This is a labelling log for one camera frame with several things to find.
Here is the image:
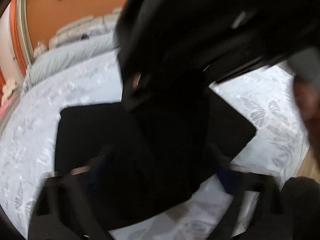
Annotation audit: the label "white plush toy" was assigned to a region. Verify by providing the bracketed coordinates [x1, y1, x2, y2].
[1, 80, 17, 106]

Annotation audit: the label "beige tufted headboard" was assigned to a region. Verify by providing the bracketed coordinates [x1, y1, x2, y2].
[48, 7, 122, 49]

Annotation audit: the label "black pants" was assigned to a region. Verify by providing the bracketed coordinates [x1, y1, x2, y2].
[54, 88, 257, 231]

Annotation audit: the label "grey butterfly bedspread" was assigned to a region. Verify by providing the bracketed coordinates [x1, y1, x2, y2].
[1, 52, 309, 239]

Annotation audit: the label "orange curtain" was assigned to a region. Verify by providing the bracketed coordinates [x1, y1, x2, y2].
[1, 0, 27, 87]

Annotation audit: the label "right hand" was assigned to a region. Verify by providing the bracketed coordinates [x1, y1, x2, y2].
[293, 76, 319, 152]

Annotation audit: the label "grey rolled duvet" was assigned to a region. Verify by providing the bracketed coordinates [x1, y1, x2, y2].
[22, 33, 119, 94]

